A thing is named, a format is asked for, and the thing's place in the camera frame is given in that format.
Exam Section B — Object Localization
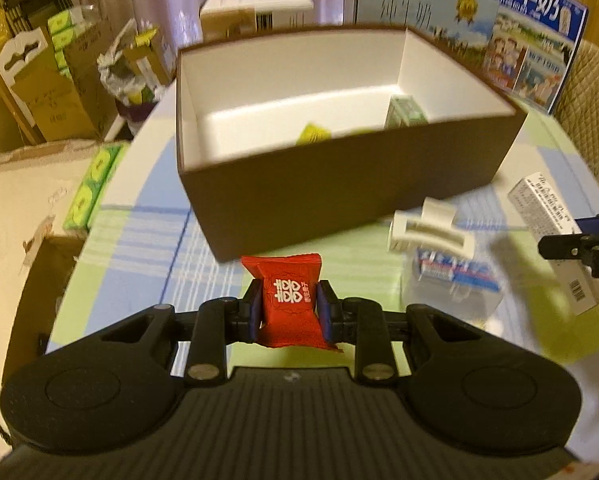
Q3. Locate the white carved chair back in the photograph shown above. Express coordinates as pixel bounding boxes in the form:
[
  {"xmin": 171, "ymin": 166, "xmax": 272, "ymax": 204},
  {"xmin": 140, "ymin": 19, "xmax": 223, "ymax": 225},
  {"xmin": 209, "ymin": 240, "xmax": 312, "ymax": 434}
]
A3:
[{"xmin": 0, "ymin": 27, "xmax": 55, "ymax": 146}]

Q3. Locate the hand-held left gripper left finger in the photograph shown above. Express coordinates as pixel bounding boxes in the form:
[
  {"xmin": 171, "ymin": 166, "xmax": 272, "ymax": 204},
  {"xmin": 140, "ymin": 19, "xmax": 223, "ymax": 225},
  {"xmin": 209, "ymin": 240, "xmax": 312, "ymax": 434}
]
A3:
[{"xmin": 100, "ymin": 277, "xmax": 263, "ymax": 387}]

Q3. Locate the green medicine box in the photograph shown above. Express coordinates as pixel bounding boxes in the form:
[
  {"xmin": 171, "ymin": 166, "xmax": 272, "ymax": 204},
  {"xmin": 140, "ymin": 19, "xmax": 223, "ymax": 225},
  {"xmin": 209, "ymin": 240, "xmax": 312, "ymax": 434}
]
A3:
[{"xmin": 384, "ymin": 94, "xmax": 427, "ymax": 130}]

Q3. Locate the bin with rubbish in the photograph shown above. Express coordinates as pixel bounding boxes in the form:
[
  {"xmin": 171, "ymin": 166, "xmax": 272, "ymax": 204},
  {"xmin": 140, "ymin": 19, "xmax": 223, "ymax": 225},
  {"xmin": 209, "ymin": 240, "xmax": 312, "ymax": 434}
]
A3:
[{"xmin": 97, "ymin": 17, "xmax": 155, "ymax": 106}]

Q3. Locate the clear floss box blue label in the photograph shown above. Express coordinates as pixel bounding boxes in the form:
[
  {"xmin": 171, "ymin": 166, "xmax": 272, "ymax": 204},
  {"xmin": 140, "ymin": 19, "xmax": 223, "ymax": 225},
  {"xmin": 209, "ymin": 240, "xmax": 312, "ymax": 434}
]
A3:
[{"xmin": 402, "ymin": 247, "xmax": 505, "ymax": 321}]

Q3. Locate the dark blue milk carton box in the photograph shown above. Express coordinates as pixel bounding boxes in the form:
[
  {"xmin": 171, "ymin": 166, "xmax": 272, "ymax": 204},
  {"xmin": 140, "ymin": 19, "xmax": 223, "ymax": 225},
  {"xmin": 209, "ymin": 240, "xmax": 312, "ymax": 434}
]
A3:
[{"xmin": 482, "ymin": 0, "xmax": 589, "ymax": 113}]

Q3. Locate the chair with quilted beige cover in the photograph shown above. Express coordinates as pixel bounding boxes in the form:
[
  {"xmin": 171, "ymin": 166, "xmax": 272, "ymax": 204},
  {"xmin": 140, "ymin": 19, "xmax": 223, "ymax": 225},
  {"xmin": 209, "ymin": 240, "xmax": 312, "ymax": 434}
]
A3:
[{"xmin": 554, "ymin": 40, "xmax": 599, "ymax": 176}]

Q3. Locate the green tissue multipack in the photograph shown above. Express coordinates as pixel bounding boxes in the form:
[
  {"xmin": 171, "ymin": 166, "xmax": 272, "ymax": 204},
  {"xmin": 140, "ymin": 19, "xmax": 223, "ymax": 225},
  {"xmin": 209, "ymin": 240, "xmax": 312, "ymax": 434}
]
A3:
[{"xmin": 62, "ymin": 142, "xmax": 130, "ymax": 233}]

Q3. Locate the white appliance box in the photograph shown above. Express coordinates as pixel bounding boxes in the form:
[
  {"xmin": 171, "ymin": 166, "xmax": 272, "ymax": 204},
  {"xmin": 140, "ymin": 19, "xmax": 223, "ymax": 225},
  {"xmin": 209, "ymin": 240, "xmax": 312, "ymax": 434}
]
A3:
[{"xmin": 200, "ymin": 0, "xmax": 314, "ymax": 43}]

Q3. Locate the small open yellow carton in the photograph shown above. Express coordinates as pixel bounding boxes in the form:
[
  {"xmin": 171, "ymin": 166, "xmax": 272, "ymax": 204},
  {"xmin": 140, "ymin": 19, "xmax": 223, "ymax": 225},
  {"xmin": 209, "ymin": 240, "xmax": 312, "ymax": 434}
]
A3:
[{"xmin": 122, "ymin": 27, "xmax": 175, "ymax": 91}]

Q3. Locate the flat cardboard sheet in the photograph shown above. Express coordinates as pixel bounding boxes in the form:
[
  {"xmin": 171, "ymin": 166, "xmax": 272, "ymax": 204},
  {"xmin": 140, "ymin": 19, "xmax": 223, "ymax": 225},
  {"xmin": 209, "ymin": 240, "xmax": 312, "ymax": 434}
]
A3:
[{"xmin": 0, "ymin": 137, "xmax": 105, "ymax": 166}]

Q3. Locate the white medicine box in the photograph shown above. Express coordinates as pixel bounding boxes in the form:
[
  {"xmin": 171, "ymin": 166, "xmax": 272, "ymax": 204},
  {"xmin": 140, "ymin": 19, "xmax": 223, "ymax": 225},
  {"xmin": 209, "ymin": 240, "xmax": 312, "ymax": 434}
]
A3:
[{"xmin": 508, "ymin": 171, "xmax": 599, "ymax": 317}]

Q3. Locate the red candy packet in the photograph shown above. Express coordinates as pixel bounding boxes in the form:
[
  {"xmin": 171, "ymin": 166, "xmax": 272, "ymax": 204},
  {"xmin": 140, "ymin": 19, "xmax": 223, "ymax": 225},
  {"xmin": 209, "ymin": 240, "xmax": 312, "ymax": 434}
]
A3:
[{"xmin": 240, "ymin": 253, "xmax": 341, "ymax": 353}]

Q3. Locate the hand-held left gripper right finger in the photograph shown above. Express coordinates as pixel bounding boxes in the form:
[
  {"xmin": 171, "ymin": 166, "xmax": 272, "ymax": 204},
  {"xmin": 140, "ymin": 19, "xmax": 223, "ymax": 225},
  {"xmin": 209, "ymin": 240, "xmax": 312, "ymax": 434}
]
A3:
[{"xmin": 317, "ymin": 280, "xmax": 480, "ymax": 386}]

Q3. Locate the brown cardboard storage box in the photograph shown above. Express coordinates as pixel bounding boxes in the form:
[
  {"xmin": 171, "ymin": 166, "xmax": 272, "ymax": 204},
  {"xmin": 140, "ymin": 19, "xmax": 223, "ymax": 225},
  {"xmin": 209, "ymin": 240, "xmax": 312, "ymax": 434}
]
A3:
[{"xmin": 174, "ymin": 25, "xmax": 529, "ymax": 263}]

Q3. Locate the cream printed bedsheet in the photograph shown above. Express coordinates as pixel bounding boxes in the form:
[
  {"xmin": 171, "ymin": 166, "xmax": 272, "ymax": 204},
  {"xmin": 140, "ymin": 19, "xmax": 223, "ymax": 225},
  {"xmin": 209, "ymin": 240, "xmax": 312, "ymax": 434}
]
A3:
[{"xmin": 0, "ymin": 140, "xmax": 130, "ymax": 461}]

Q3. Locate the light blue milk carton box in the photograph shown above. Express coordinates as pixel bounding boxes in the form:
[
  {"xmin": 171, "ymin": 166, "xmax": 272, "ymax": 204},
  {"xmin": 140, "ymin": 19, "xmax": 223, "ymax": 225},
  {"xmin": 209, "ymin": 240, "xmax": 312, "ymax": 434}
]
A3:
[{"xmin": 343, "ymin": 0, "xmax": 500, "ymax": 61}]

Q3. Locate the yellow snack packet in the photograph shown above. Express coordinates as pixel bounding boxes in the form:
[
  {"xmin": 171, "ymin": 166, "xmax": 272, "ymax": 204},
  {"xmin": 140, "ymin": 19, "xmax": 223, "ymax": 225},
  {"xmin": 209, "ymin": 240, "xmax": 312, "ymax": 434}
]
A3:
[{"xmin": 297, "ymin": 122, "xmax": 330, "ymax": 145}]

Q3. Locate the white hair claw clip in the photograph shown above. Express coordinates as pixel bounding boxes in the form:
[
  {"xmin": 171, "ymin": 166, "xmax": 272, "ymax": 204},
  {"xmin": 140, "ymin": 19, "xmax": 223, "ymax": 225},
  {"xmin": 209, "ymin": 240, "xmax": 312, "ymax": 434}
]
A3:
[{"xmin": 388, "ymin": 198, "xmax": 476, "ymax": 261}]

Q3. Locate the large open cardboard box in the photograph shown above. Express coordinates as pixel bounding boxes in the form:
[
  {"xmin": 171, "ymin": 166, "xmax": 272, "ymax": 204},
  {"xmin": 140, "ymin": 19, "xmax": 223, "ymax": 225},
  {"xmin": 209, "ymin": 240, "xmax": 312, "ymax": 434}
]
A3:
[{"xmin": 0, "ymin": 7, "xmax": 120, "ymax": 143}]

